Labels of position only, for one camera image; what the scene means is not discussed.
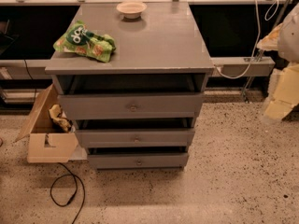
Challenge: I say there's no crumpled yellow paper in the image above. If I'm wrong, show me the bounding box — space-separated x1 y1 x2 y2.
49 104 71 133

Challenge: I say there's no grey drawer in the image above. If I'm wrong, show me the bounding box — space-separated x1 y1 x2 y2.
59 93 203 120
87 147 189 170
75 129 195 148

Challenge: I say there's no grey bottom drawer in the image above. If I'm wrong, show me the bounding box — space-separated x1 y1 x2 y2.
87 147 189 170

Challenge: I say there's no black floor cable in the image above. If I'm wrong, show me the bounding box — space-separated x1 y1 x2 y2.
50 162 86 224

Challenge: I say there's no grey top drawer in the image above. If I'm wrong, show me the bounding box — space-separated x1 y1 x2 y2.
59 93 203 120

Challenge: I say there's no green chip bag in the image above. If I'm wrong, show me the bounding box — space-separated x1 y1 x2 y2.
53 21 116 63

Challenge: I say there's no grey middle drawer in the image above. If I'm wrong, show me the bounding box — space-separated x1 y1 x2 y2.
75 129 195 148

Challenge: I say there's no grey drawer cabinet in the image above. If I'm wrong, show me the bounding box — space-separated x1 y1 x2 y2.
46 3 213 157

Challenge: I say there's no white bowl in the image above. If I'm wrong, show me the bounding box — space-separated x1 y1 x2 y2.
117 2 147 19

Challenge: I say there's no cardboard box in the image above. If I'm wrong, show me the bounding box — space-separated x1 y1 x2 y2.
16 85 78 163

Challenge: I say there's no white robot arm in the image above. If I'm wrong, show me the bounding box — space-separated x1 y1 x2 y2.
257 4 299 63

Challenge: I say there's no white hanging cable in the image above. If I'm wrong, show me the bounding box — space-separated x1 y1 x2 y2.
214 0 280 80

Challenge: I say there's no metal stand pole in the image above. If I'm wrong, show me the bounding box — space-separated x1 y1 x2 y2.
241 0 297 104

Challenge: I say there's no grey wall rail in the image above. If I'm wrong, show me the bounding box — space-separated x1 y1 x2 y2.
0 56 275 80

